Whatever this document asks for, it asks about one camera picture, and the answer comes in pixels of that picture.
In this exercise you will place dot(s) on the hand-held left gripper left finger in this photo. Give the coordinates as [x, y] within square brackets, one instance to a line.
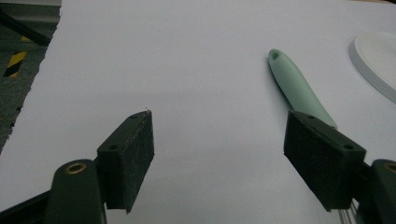
[124, 165]

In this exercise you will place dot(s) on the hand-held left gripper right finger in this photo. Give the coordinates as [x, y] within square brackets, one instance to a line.
[327, 165]

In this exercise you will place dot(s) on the white plate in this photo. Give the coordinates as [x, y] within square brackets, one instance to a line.
[378, 59]

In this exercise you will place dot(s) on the yellow black hazard tape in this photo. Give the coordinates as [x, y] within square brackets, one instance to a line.
[15, 62]

